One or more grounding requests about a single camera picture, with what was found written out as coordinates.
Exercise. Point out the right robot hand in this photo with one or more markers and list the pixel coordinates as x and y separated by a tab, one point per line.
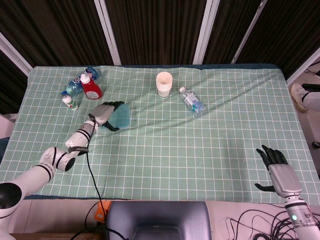
283	177

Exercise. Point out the small black object on floor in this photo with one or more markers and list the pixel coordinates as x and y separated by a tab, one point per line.
316	144

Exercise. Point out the green checked tablecloth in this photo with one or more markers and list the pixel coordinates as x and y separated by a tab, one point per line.
175	150

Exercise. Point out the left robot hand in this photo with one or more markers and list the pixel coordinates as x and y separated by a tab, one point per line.
103	112

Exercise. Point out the blue label plastic drink bottle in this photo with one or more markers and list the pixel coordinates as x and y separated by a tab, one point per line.
73	86

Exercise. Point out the grey robot chest housing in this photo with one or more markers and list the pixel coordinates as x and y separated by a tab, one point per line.
157	220

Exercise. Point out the orange box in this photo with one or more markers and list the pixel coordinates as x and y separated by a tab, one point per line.
105	212

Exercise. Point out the brown wooden board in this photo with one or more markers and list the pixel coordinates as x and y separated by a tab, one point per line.
50	236

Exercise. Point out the red squeeze bottle white cap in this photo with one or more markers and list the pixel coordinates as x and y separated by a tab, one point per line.
92	90

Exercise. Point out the small white green-label bottle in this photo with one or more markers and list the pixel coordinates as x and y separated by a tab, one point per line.
71	103

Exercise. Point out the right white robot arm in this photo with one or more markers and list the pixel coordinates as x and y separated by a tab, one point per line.
301	217

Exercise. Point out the clear water bottle blue label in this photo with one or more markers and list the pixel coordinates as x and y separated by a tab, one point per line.
193	101

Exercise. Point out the teal container lid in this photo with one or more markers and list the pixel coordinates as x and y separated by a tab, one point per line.
122	117

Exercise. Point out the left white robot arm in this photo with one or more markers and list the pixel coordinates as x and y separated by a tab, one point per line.
30	177

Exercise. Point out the clear plastic container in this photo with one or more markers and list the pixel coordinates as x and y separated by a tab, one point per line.
126	126

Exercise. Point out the person's leg in light trousers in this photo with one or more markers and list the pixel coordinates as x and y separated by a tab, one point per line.
312	100

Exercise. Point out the white partition post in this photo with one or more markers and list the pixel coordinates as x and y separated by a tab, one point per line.
248	32
107	32
15	53
303	66
205	32

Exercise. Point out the white sneaker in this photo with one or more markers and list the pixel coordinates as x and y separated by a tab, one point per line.
298	96

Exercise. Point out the white paper cup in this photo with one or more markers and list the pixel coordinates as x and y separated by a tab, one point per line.
164	85

